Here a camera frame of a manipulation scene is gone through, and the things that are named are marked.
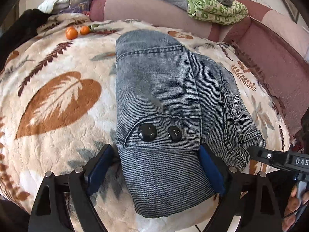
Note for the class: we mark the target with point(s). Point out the green patterned folded blanket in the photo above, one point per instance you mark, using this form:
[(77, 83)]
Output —
[(214, 12)]

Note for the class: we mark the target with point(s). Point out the white crumpled cloth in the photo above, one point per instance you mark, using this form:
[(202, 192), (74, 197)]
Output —
[(65, 6)]

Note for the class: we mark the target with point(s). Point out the cream leaf-pattern blanket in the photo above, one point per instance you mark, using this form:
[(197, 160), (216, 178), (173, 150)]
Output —
[(58, 108)]

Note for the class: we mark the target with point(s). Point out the person right hand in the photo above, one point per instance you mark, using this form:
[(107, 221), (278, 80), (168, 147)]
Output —
[(292, 205)]

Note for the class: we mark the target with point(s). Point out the grey denim pants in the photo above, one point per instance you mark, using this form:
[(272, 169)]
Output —
[(170, 101)]

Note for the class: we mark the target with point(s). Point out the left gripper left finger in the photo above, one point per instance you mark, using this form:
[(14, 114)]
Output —
[(50, 213)]

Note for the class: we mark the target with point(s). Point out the orange tangerine front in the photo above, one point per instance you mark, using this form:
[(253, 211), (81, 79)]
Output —
[(71, 33)]

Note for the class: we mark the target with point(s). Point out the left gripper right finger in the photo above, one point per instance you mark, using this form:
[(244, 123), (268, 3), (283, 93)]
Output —
[(249, 196)]

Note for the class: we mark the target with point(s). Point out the black garment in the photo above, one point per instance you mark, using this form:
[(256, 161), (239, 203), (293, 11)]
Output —
[(21, 31)]

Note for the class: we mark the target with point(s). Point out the orange tangerine with leaf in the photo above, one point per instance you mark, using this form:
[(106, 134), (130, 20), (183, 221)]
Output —
[(87, 29)]

